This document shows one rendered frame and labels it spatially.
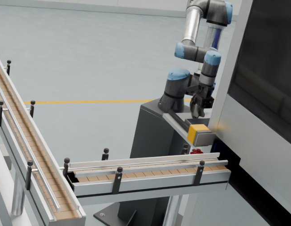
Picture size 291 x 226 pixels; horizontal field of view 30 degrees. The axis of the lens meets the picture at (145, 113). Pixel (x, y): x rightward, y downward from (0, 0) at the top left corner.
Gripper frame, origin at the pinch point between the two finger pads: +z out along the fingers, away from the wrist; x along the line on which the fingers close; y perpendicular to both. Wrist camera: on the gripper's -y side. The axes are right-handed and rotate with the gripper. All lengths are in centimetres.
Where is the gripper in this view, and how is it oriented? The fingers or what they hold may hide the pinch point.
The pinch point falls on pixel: (194, 117)
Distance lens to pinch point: 269.4
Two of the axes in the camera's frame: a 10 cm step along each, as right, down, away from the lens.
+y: 4.2, 4.6, -7.8
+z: -2.0, 8.9, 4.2
